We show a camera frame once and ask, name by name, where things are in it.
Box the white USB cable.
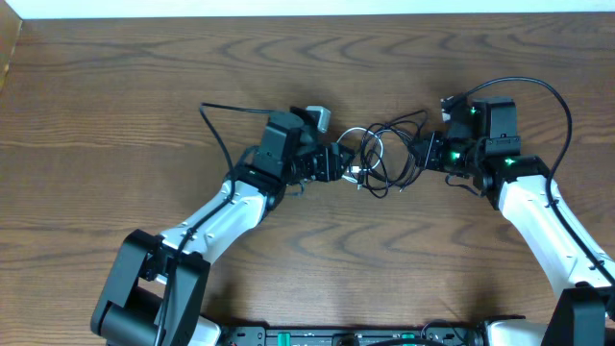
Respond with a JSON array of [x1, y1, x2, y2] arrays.
[[335, 126, 385, 185]]

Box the black USB cable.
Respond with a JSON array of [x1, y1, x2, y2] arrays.
[[355, 109, 430, 199]]

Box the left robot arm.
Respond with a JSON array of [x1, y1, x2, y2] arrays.
[[90, 106, 354, 345]]

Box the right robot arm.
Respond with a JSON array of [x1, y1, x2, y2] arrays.
[[413, 95, 614, 345]]

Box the left camera black cable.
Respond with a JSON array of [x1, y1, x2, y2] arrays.
[[153, 102, 278, 346]]

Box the camera black cable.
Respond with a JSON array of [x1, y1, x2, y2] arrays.
[[153, 102, 278, 346], [454, 76, 615, 289]]

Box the right camera black cable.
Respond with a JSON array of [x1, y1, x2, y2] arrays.
[[454, 76, 615, 289]]

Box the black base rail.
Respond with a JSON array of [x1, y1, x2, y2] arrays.
[[216, 322, 487, 346]]

